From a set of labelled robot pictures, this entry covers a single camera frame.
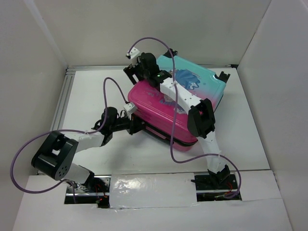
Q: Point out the pink hard-shell suitcase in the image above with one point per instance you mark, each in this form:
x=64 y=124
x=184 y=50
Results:
x=158 y=111

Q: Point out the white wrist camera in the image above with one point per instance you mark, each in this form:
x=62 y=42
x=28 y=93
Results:
x=130 y=108
x=132 y=55

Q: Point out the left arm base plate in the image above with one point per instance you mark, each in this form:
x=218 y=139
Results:
x=99 y=186

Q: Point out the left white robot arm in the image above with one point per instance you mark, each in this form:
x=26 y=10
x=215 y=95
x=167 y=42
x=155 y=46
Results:
x=55 y=156

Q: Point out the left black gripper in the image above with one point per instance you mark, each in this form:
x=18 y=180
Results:
x=134 y=125

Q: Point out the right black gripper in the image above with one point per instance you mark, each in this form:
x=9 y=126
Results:
x=130 y=74

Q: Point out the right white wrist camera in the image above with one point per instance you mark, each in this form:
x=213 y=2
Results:
x=132 y=55

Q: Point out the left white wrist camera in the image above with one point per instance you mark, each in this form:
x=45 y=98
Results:
x=130 y=108

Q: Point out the white glossy cover sheet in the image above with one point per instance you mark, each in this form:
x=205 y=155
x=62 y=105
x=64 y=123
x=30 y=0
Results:
x=152 y=190

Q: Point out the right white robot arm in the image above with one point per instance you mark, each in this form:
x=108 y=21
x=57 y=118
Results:
x=200 y=112

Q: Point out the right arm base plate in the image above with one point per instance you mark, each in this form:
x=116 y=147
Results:
x=203 y=184

